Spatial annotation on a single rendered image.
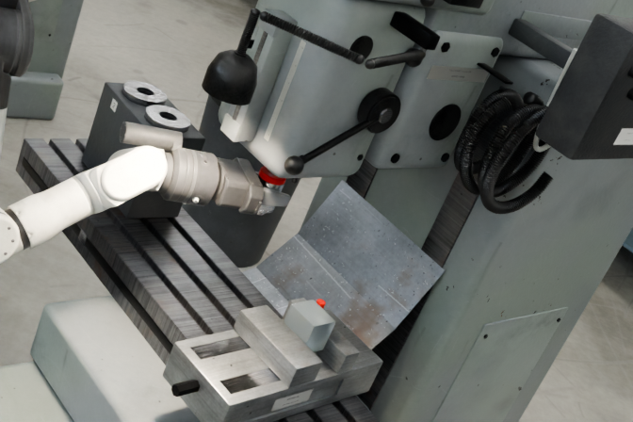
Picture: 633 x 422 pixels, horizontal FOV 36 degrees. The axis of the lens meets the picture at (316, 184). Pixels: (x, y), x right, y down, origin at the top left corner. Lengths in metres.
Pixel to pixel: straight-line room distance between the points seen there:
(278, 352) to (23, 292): 1.92
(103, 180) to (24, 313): 1.81
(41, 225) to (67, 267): 2.04
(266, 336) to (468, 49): 0.56
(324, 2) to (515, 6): 0.37
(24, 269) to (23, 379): 1.67
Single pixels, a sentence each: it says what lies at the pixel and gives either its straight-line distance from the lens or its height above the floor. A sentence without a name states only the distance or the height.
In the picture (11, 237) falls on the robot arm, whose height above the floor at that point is 1.16.
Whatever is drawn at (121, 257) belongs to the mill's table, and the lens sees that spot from 1.84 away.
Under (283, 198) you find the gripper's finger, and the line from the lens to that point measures 1.66.
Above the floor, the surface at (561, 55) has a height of 1.62.
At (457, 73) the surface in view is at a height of 1.53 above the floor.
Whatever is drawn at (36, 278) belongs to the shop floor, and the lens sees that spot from 3.47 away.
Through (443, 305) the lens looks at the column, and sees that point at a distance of 1.91.
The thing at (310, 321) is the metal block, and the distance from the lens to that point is 1.59.
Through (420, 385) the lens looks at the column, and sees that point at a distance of 1.99.
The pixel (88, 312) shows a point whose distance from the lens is 1.82.
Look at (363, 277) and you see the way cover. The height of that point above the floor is 1.04.
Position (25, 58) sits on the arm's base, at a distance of 1.42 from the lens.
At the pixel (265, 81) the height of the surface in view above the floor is 1.45.
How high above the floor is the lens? 1.96
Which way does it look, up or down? 24 degrees down
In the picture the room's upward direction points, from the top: 23 degrees clockwise
